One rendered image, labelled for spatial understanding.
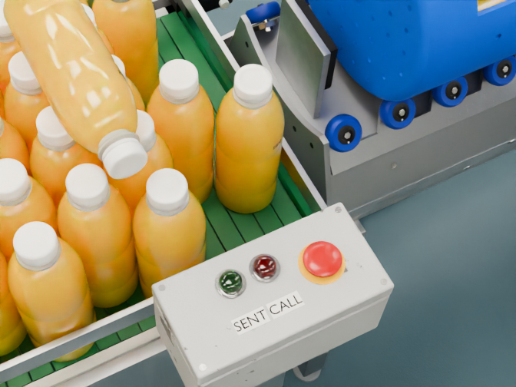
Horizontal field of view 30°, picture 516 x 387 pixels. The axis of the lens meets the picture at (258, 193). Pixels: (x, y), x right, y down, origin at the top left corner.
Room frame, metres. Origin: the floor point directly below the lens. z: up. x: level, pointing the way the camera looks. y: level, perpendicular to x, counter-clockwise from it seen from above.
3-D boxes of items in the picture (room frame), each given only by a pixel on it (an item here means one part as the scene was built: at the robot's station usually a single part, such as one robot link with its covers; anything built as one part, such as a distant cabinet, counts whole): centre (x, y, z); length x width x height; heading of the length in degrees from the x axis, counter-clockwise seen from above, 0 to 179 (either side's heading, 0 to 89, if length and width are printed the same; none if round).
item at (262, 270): (0.39, -0.01, 1.11); 0.02 x 0.02 x 0.01
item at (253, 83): (0.59, 0.02, 1.11); 0.04 x 0.04 x 0.02
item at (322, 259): (0.40, -0.06, 1.11); 0.04 x 0.04 x 0.01
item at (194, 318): (0.37, -0.02, 1.05); 0.20 x 0.10 x 0.10; 122
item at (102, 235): (0.45, 0.16, 1.00); 0.07 x 0.07 x 0.20
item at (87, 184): (0.45, 0.16, 1.11); 0.04 x 0.04 x 0.02
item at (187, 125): (0.59, 0.09, 1.00); 0.07 x 0.07 x 0.20
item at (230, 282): (0.37, 0.02, 1.11); 0.02 x 0.02 x 0.01
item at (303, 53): (0.73, -0.04, 0.99); 0.10 x 0.02 x 0.12; 32
